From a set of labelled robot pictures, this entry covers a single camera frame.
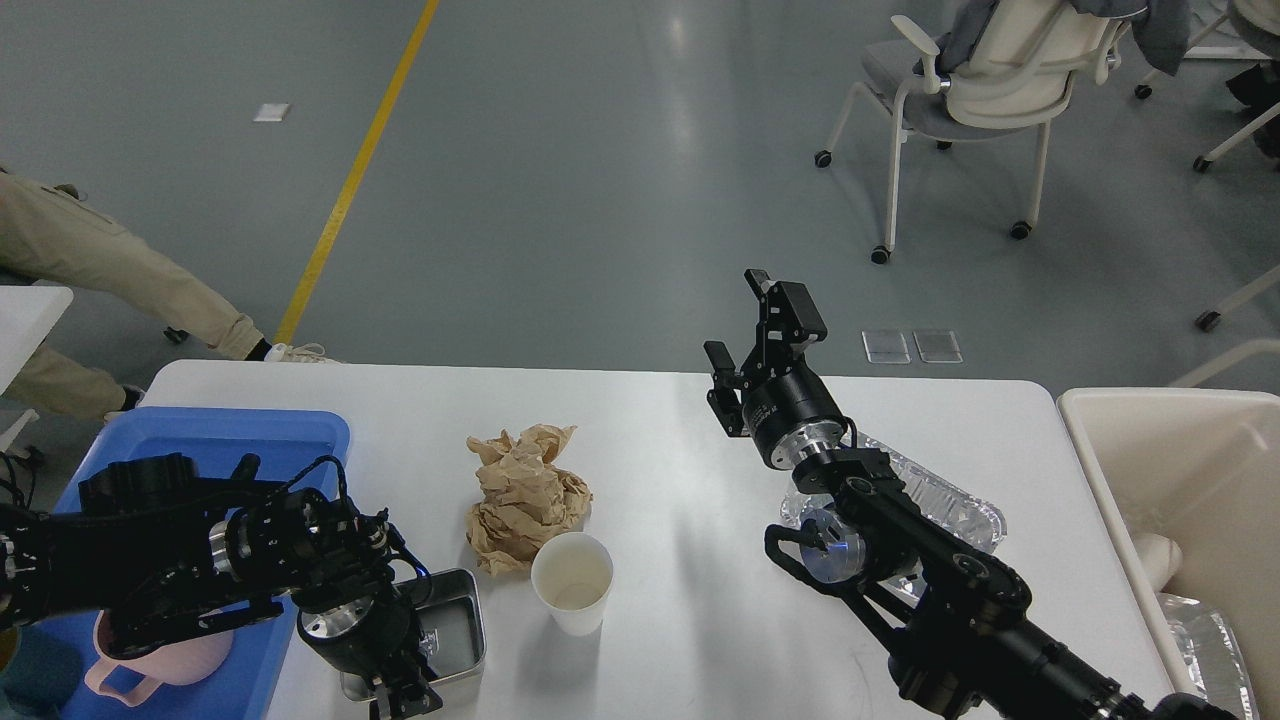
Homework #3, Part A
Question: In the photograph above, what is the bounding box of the crumpled aluminium foil container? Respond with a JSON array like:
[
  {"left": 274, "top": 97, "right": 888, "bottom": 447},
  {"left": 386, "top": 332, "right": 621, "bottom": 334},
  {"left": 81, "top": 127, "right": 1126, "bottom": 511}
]
[{"left": 780, "top": 430, "right": 1006, "bottom": 603}]

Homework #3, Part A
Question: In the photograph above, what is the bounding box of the white floor marker tile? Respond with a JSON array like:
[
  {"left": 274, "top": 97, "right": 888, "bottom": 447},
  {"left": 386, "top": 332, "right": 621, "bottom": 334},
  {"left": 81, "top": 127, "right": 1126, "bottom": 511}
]
[{"left": 252, "top": 102, "right": 291, "bottom": 124}]

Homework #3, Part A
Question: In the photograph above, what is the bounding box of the white sneaker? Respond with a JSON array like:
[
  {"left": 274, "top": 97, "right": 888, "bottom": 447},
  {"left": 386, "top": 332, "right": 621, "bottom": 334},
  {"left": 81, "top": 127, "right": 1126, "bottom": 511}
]
[{"left": 262, "top": 343, "right": 340, "bottom": 364}]

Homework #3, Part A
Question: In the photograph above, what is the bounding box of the floor outlet plate right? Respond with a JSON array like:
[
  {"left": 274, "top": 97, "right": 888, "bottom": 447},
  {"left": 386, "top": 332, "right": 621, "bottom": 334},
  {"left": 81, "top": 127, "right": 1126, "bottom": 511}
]
[{"left": 911, "top": 329, "right": 964, "bottom": 364}]

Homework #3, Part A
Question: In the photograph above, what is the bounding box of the white chair base right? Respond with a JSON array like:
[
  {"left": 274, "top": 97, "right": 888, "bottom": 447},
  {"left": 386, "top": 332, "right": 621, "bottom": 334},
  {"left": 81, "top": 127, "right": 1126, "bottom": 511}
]
[{"left": 1133, "top": 0, "right": 1280, "bottom": 389}]

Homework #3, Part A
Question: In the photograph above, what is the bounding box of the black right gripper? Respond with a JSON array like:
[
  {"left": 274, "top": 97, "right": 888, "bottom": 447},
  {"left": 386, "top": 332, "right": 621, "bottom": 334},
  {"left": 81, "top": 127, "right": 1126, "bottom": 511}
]
[{"left": 703, "top": 269, "right": 851, "bottom": 470}]

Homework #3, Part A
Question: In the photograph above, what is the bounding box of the foil piece in bin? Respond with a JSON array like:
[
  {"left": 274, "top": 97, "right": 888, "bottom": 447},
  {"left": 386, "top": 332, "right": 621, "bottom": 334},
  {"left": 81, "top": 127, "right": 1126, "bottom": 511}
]
[{"left": 1157, "top": 593, "right": 1260, "bottom": 719}]

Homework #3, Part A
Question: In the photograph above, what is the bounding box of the person in beige trousers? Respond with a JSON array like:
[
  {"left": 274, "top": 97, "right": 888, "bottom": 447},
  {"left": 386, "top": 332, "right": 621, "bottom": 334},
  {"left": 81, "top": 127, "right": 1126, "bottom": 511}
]
[{"left": 1, "top": 170, "right": 298, "bottom": 420}]

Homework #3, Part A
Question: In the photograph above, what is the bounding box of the teal object bottom left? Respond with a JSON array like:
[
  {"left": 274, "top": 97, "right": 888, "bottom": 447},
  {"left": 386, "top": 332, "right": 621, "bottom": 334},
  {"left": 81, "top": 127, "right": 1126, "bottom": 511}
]
[{"left": 1, "top": 626, "right": 84, "bottom": 719}]

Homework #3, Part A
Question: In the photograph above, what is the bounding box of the white paper cup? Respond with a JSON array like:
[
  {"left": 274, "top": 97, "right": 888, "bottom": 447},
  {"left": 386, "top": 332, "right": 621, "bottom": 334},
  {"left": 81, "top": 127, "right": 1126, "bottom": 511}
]
[{"left": 530, "top": 532, "right": 614, "bottom": 637}]

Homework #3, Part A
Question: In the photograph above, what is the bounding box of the blue plastic tray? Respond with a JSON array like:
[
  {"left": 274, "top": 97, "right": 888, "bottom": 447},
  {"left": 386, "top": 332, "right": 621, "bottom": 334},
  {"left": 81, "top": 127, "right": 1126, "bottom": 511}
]
[{"left": 52, "top": 407, "right": 349, "bottom": 719}]

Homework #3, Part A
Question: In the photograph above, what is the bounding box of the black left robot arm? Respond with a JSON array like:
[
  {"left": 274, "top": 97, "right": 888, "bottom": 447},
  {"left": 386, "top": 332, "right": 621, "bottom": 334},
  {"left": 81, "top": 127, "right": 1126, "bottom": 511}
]
[{"left": 3, "top": 454, "right": 443, "bottom": 719}]

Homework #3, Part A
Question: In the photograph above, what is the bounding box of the crumpled brown paper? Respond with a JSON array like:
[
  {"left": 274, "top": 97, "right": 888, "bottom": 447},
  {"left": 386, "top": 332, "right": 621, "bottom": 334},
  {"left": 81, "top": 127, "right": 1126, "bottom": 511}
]
[{"left": 465, "top": 424, "right": 593, "bottom": 577}]

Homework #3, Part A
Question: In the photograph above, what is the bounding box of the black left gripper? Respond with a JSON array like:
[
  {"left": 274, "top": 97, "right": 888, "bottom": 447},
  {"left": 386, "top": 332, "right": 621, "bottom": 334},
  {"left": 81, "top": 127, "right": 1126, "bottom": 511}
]
[{"left": 297, "top": 594, "right": 444, "bottom": 719}]

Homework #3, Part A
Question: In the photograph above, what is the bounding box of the white side table left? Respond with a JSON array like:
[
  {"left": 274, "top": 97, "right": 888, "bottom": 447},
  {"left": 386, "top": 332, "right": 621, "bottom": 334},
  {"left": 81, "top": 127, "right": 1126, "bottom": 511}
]
[{"left": 1, "top": 284, "right": 74, "bottom": 391}]

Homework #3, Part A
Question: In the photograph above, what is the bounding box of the pink plastic mug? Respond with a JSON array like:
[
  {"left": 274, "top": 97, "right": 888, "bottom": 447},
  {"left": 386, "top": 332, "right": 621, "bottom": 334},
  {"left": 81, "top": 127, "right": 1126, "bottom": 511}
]
[{"left": 84, "top": 611, "right": 236, "bottom": 707}]

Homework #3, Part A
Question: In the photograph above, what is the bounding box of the stainless steel rectangular tray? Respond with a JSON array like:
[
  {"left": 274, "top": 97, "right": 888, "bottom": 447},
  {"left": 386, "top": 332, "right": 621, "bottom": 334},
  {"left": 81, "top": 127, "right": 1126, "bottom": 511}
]
[{"left": 396, "top": 568, "right": 486, "bottom": 712}]

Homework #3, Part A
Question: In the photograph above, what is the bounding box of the white office chair grey seat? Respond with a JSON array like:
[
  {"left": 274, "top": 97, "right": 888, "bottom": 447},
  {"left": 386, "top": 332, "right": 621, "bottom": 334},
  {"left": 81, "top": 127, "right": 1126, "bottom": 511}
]
[{"left": 814, "top": 1, "right": 1135, "bottom": 265}]

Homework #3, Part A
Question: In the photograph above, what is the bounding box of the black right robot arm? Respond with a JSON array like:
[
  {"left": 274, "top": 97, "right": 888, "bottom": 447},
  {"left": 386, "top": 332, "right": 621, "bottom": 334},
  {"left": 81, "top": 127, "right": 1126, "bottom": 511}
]
[{"left": 704, "top": 269, "right": 1228, "bottom": 719}]

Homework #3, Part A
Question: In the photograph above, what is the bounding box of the grey jacket on chair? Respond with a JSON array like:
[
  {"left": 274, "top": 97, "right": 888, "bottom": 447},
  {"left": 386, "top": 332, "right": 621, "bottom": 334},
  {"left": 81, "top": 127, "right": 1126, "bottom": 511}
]
[{"left": 934, "top": 1, "right": 1190, "bottom": 76}]

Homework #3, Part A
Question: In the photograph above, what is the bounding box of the beige plastic bin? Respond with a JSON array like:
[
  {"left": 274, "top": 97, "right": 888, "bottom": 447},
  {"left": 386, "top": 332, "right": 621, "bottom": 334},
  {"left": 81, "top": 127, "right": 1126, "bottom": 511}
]
[{"left": 1059, "top": 387, "right": 1279, "bottom": 719}]

